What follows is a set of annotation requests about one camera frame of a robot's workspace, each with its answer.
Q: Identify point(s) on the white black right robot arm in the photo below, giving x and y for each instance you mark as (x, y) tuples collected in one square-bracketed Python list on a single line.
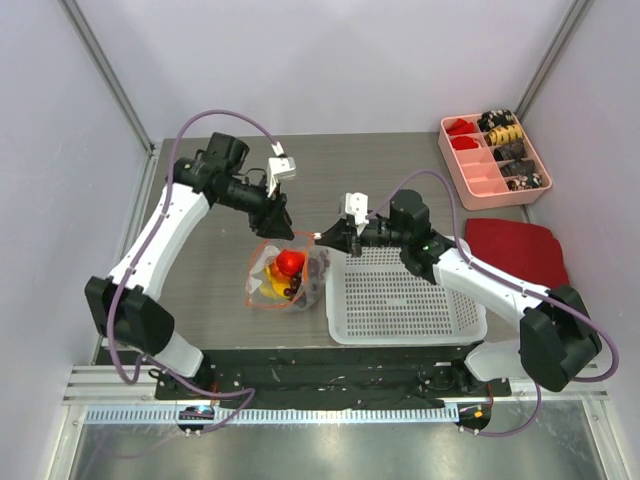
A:
[(556, 339)]

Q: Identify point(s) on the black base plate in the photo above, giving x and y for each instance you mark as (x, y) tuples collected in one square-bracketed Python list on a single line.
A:
[(334, 379)]

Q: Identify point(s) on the red cloth piece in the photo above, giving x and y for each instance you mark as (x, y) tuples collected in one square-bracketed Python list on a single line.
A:
[(464, 143), (461, 127)]

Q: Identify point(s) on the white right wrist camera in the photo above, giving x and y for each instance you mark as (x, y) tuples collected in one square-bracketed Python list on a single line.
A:
[(354, 210)]

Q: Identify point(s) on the red cloth piece lower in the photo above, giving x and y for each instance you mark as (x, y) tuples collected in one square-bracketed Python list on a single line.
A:
[(464, 143)]

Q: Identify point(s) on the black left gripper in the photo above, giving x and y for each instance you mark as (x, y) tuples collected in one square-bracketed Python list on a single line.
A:
[(271, 218)]

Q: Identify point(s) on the red toy pepper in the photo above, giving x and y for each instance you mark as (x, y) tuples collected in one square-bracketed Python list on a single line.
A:
[(290, 262)]

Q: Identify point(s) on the dark red toy grapes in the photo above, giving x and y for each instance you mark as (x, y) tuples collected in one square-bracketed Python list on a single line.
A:
[(307, 287)]

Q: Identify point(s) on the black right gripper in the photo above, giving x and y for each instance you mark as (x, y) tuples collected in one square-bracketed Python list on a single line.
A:
[(354, 239)]

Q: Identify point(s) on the dark brown rolled cloth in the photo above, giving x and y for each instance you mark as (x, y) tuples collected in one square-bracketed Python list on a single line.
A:
[(514, 150)]

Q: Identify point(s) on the folded red cloth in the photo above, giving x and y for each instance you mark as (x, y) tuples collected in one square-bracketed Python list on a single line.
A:
[(527, 251)]

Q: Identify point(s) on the clear zip bag orange zipper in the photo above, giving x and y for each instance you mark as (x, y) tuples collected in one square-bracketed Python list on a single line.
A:
[(267, 252)]

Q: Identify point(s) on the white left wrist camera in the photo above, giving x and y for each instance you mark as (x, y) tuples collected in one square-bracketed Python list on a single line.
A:
[(280, 167)]

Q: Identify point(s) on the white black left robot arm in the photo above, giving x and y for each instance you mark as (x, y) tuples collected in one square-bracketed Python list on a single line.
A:
[(125, 304)]

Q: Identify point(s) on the yellow striped rolled cloth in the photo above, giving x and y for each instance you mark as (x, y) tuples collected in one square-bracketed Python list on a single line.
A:
[(502, 135)]

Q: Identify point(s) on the dark patterned rolled cloth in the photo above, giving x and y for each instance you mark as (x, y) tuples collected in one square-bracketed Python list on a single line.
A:
[(518, 168)]

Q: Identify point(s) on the white perforated plastic basket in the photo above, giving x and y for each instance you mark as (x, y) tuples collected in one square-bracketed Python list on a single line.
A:
[(372, 300)]

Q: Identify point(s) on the black floral rolled cloth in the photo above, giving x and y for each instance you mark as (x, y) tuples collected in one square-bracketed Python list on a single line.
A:
[(491, 119)]

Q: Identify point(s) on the pink compartment tray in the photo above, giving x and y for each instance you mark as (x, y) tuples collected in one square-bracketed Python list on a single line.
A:
[(476, 174)]

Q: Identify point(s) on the red cloth piece upper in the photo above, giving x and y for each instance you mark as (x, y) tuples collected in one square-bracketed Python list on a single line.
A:
[(461, 127)]

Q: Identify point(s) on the yellow toy banana bunch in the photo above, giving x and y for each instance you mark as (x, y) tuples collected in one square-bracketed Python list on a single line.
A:
[(277, 284)]

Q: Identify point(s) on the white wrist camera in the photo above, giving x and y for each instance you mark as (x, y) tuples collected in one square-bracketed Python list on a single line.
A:
[(280, 167), (354, 210)]

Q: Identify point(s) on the white slotted cable duct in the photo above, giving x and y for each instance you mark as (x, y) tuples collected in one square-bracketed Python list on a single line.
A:
[(193, 415)]

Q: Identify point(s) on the aluminium frame rail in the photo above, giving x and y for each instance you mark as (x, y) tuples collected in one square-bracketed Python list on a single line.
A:
[(94, 49)]

